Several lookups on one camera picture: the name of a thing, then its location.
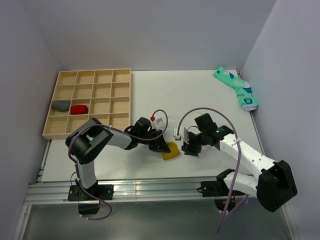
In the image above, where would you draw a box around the wooden compartment tray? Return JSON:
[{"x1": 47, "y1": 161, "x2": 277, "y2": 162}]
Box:
[{"x1": 42, "y1": 68, "x2": 132, "y2": 140}]

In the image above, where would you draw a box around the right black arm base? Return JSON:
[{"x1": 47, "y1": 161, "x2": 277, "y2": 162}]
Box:
[{"x1": 197, "y1": 180, "x2": 245, "y2": 211}]

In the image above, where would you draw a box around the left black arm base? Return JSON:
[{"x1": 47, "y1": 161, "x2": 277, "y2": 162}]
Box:
[{"x1": 67, "y1": 183, "x2": 114, "y2": 216}]

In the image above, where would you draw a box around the aluminium rail frame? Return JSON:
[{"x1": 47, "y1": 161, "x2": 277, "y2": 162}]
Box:
[{"x1": 14, "y1": 70, "x2": 301, "y2": 240}]

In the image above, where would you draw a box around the rolled red sock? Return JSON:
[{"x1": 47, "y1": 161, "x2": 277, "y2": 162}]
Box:
[{"x1": 70, "y1": 104, "x2": 89, "y2": 115}]

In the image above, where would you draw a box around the yellow sock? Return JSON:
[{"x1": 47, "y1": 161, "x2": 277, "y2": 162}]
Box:
[{"x1": 161, "y1": 141, "x2": 180, "y2": 161}]

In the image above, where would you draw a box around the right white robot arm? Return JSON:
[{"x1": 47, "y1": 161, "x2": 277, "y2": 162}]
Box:
[{"x1": 177, "y1": 113, "x2": 298, "y2": 212}]

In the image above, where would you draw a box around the rolled grey sock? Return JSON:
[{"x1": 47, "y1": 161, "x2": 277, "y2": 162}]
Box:
[{"x1": 51, "y1": 100, "x2": 71, "y2": 112}]

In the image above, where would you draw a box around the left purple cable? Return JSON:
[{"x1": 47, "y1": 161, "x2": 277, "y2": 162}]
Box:
[{"x1": 67, "y1": 109, "x2": 169, "y2": 221}]

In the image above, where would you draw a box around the mint green patterned sock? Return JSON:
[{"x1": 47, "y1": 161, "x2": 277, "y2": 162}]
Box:
[{"x1": 213, "y1": 66, "x2": 258, "y2": 112}]

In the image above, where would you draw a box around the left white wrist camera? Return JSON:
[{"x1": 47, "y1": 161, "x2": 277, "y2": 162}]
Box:
[{"x1": 150, "y1": 116, "x2": 165, "y2": 129}]

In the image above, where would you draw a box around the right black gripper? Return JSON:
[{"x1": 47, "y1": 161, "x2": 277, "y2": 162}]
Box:
[{"x1": 181, "y1": 131, "x2": 208, "y2": 157}]

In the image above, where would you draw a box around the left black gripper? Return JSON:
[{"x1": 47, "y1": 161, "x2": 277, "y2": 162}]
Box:
[{"x1": 138, "y1": 129, "x2": 170, "y2": 154}]

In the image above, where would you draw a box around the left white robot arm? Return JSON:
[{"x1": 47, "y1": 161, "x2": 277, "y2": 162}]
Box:
[{"x1": 65, "y1": 117, "x2": 172, "y2": 200}]

